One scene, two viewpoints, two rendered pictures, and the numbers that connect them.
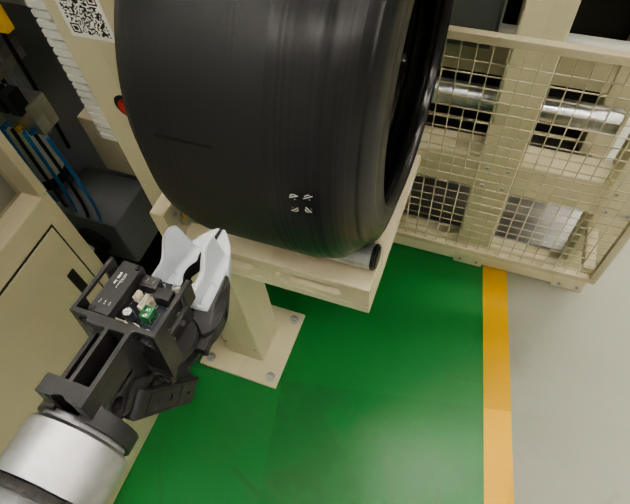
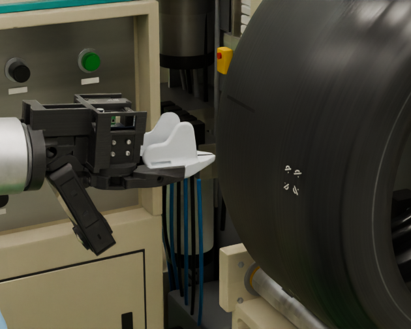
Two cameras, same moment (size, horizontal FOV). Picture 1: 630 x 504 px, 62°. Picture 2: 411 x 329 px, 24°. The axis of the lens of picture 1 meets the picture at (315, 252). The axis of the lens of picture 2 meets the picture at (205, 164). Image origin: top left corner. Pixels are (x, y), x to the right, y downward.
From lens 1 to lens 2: 0.68 m
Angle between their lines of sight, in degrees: 45
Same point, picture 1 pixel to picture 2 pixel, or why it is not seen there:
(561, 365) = not seen: outside the picture
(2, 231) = not seen: hidden behind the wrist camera
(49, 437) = (7, 119)
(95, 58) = not seen: hidden behind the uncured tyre
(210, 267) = (176, 147)
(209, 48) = (287, 33)
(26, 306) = (67, 304)
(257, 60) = (308, 44)
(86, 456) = (13, 138)
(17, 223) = (117, 222)
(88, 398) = (40, 111)
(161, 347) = (98, 130)
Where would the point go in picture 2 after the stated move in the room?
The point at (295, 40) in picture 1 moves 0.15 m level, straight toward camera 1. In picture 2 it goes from (336, 34) to (253, 63)
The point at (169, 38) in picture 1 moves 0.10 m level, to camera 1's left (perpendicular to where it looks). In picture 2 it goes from (269, 23) to (201, 12)
